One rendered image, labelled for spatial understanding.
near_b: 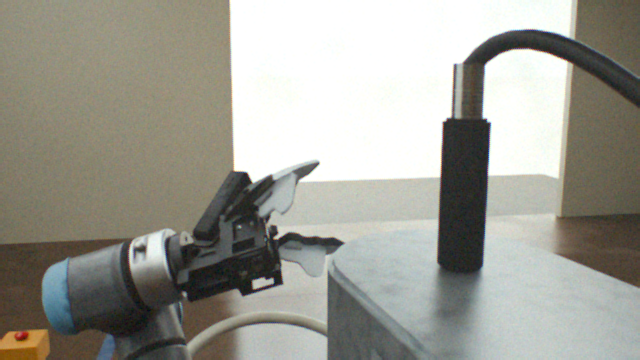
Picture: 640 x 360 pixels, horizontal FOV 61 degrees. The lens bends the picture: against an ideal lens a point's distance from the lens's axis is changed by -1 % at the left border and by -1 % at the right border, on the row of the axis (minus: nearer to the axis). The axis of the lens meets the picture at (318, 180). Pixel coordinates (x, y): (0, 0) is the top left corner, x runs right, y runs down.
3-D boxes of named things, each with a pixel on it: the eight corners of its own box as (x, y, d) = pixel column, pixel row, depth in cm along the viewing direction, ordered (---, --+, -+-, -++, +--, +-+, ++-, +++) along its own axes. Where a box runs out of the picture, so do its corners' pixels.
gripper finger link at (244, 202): (296, 193, 64) (253, 239, 68) (294, 183, 66) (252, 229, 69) (263, 177, 62) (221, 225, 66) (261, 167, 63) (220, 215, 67)
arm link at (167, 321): (142, 374, 80) (98, 363, 69) (121, 305, 85) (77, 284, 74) (200, 344, 81) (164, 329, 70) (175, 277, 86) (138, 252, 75)
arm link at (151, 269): (164, 268, 74) (130, 220, 68) (198, 257, 74) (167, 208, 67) (161, 323, 67) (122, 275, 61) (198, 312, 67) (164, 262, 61)
